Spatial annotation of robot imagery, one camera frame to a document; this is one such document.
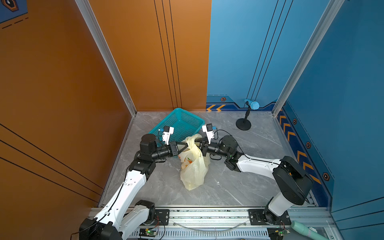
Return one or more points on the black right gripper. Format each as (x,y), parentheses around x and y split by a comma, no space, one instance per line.
(205,147)

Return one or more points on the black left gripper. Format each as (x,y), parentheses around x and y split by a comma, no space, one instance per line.
(172,148)

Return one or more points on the yellow printed plastic bag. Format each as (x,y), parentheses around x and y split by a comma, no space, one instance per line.
(194,165)

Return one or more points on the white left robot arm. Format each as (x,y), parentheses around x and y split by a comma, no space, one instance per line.
(113,222)

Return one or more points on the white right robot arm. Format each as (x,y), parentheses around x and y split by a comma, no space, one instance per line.
(294,182)

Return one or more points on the teal plastic basket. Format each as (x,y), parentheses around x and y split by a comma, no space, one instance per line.
(185,124)

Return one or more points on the black microphone stand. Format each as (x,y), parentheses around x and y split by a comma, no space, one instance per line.
(244,124)

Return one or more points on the blue microphone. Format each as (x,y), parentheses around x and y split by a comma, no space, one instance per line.
(253,105)

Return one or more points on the left circuit board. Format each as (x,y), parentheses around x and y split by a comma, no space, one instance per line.
(147,234)

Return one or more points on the green tube object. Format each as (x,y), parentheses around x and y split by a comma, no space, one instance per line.
(305,231)

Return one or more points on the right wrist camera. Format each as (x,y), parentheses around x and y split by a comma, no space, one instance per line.
(209,130)

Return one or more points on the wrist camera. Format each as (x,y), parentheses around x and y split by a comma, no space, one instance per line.
(166,134)
(209,130)

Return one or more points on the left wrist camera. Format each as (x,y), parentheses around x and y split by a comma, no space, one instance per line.
(166,134)

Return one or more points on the aluminium corner post left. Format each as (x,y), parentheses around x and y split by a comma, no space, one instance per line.
(101,42)

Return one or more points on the aluminium corner post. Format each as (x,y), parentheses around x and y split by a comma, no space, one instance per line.
(101,42)
(318,34)

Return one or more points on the aluminium corner post right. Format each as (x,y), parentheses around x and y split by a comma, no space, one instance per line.
(318,34)

